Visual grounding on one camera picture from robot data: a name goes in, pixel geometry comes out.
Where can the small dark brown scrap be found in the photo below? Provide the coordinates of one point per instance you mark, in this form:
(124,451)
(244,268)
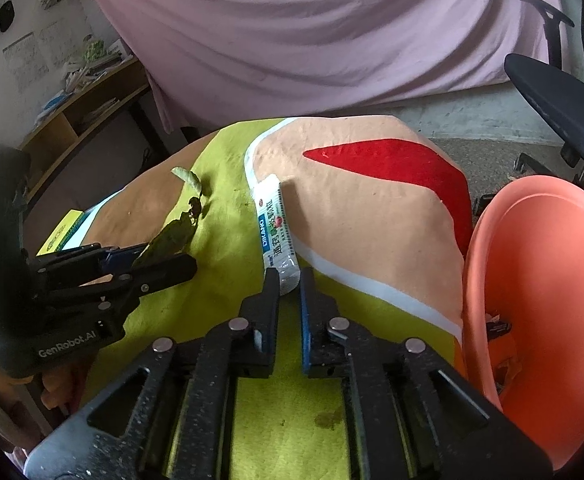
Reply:
(195,207)

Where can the white printed tube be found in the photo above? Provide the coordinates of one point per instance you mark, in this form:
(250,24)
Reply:
(274,230)

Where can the yellow box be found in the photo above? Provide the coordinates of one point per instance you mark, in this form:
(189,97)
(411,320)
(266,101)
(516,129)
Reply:
(61,232)

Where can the black office chair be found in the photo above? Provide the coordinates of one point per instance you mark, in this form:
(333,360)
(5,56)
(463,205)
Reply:
(562,95)

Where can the pink curtain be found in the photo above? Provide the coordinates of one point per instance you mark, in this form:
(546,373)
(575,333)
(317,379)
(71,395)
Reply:
(297,35)

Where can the person's left forearm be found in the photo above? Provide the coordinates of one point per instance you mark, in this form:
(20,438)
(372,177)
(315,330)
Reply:
(6,410)

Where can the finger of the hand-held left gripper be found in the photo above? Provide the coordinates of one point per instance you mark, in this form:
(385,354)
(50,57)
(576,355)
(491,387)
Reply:
(71,262)
(161,272)

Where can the stack of books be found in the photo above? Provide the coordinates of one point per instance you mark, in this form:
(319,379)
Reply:
(94,67)

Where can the black wall clock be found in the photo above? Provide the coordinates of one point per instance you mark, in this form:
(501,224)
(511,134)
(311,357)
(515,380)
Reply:
(6,16)

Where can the wall calendar sheet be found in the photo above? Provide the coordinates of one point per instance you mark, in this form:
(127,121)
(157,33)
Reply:
(59,42)
(24,62)

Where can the small pale green leaf piece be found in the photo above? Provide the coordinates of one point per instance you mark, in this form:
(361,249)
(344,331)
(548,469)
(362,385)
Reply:
(186,177)

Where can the small black scrap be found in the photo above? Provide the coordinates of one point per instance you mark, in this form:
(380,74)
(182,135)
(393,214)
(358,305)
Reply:
(498,329)

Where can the salmon plastic basin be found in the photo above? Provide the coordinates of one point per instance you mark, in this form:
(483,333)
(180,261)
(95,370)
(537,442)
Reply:
(547,285)

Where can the colourful printed blanket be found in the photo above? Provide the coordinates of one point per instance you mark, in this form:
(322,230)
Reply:
(221,220)

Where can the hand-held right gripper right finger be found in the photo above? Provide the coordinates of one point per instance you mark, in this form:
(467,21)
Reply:
(306,320)

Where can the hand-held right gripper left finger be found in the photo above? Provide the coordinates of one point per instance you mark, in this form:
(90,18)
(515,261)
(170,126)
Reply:
(272,300)

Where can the wooden shelf unit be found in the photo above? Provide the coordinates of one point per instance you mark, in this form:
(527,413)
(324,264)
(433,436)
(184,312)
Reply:
(86,110)

